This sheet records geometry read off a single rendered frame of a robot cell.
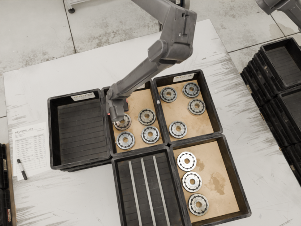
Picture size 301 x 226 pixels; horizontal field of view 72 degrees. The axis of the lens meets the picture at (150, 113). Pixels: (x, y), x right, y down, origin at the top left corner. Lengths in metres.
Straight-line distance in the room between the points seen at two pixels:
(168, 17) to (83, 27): 2.29
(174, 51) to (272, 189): 1.11
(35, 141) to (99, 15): 1.86
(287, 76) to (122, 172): 1.54
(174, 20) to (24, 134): 1.23
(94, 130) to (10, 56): 1.86
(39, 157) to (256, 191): 1.31
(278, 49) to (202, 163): 1.35
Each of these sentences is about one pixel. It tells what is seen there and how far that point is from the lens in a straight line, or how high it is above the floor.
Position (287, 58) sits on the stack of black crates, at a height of 0.49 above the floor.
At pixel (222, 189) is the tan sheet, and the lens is 1.21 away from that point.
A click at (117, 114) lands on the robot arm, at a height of 1.16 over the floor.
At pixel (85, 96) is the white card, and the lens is 1.25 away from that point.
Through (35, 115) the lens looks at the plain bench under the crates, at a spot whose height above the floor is 0.70.
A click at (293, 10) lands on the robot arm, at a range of 0.81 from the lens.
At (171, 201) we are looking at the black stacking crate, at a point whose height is 0.83.
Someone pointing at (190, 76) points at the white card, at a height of 0.89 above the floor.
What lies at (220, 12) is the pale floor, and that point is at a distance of 2.99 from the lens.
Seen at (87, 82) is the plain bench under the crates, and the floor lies 0.70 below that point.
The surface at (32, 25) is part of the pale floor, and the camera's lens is 3.07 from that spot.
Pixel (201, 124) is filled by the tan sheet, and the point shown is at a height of 0.83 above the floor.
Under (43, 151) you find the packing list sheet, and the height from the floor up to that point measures 0.70.
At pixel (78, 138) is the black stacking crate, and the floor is 0.83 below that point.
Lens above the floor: 1.98
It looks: 70 degrees down
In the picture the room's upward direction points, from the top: straight up
